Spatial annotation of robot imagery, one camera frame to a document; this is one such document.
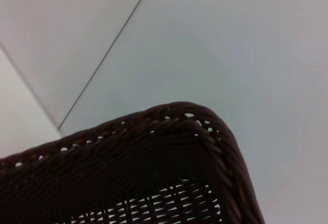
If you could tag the dark brown woven basket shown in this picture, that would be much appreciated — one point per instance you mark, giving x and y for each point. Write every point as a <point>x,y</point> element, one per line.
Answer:
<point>102,162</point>

